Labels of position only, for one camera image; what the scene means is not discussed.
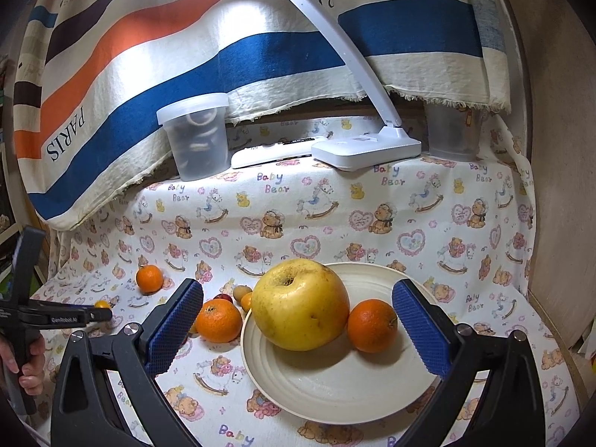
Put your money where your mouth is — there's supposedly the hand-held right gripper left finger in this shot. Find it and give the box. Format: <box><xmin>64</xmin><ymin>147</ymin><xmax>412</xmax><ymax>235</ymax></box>
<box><xmin>50</xmin><ymin>278</ymin><xmax>206</xmax><ymax>447</ymax></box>

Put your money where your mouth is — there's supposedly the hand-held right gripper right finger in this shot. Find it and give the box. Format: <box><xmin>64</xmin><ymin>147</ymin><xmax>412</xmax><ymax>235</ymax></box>
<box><xmin>392</xmin><ymin>279</ymin><xmax>546</xmax><ymax>447</ymax></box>

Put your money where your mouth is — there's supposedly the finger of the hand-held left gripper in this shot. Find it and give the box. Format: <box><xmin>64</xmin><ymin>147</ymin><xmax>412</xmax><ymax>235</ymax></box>
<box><xmin>29</xmin><ymin>306</ymin><xmax>114</xmax><ymax>330</ymax></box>

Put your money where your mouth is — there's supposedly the cream round plate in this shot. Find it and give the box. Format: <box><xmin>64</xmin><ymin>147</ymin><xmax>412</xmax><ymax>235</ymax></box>
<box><xmin>240</xmin><ymin>262</ymin><xmax>454</xmax><ymax>425</ymax></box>

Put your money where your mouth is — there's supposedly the person's left hand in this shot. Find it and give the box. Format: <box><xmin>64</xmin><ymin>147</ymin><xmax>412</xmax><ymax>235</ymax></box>
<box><xmin>0</xmin><ymin>334</ymin><xmax>47</xmax><ymax>396</ymax></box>

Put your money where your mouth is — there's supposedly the large yellow apple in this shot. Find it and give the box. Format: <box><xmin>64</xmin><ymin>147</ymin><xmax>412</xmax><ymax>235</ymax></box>
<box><xmin>251</xmin><ymin>260</ymin><xmax>351</xmax><ymax>352</ymax></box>

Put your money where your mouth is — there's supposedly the bear printed cloth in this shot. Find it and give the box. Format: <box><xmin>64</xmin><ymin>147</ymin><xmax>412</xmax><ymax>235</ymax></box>
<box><xmin>28</xmin><ymin>102</ymin><xmax>583</xmax><ymax>447</ymax></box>

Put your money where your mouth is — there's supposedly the lidded clear plastic container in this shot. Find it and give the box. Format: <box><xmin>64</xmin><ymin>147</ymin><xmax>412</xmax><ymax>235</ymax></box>
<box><xmin>156</xmin><ymin>92</ymin><xmax>230</xmax><ymax>182</ymax></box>

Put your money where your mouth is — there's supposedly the white remote control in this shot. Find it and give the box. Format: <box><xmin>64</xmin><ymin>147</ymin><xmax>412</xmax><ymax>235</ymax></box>
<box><xmin>230</xmin><ymin>136</ymin><xmax>327</xmax><ymax>169</ymax></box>

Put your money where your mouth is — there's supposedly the striped blanket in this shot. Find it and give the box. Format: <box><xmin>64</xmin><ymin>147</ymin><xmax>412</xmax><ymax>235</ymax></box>
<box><xmin>13</xmin><ymin>0</ymin><xmax>513</xmax><ymax>231</ymax></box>

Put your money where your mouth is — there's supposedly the white desk lamp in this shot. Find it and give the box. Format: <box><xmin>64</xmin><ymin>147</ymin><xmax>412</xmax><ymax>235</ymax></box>
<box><xmin>116</xmin><ymin>0</ymin><xmax>424</xmax><ymax>172</ymax></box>

